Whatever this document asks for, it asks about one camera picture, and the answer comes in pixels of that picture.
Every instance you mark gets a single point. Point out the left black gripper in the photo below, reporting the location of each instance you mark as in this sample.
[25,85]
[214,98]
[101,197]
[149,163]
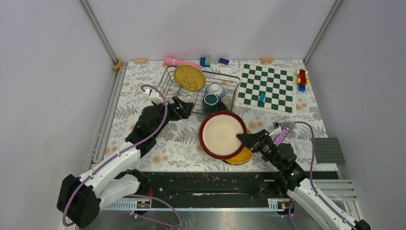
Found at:
[178,114]

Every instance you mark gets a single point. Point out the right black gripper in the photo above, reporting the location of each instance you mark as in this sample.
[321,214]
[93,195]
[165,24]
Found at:
[254,141]

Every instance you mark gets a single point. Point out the yellow dotted scalloped plate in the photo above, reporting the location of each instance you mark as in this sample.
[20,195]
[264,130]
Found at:
[242,157]

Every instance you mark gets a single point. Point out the yellow woven bamboo tray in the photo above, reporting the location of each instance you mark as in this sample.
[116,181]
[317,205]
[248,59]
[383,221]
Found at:
[189,77]

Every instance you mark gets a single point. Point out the dark green mug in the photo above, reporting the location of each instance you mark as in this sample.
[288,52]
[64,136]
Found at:
[212,103]

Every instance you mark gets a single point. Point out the beige plate dark red rim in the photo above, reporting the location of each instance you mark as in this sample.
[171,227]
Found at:
[218,134]

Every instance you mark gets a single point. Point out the mint green flower plate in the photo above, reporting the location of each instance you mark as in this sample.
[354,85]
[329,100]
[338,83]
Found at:
[234,164]

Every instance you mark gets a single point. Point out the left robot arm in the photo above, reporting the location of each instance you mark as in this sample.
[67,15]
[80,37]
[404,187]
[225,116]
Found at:
[82,197]

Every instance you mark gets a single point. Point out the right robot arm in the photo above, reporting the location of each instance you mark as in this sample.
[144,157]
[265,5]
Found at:
[299,185]

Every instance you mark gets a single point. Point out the purple glitter tube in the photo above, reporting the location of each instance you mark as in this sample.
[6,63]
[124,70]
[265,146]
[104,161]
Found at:
[280,138]

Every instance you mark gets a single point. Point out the floral tablecloth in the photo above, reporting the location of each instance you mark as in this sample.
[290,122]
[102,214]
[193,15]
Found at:
[178,149]

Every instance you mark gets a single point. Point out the teal block on chessboard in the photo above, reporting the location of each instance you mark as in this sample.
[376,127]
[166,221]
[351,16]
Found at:
[261,100]

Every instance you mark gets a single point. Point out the blue white patterned bowl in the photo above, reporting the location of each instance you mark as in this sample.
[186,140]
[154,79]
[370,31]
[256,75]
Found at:
[217,89]

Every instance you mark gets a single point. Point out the pink toy bat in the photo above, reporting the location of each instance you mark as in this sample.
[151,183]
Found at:
[178,62]

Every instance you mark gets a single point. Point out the blue grey lego bricks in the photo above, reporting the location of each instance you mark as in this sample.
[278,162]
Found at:
[205,61]

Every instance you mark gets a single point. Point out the green white chessboard mat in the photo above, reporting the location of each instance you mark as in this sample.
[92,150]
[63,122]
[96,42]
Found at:
[279,87]

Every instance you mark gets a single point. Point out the purple lego brick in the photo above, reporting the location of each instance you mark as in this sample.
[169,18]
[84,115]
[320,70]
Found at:
[223,61]

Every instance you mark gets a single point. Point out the left wooden block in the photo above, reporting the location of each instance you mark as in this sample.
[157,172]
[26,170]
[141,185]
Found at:
[140,61]

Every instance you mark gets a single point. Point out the grey lego baseplate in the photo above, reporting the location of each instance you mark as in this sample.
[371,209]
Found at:
[328,150]

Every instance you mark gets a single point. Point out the red yellow blue lego toy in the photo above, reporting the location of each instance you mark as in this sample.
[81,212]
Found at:
[302,79]

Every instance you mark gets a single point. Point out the corner wooden block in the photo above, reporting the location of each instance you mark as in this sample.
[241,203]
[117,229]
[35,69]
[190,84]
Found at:
[118,65]

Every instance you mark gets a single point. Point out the right wooden block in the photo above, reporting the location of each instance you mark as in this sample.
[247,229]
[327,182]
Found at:
[266,60]

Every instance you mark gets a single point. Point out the black wire dish rack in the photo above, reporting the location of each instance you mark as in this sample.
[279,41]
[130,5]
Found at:
[171,88]

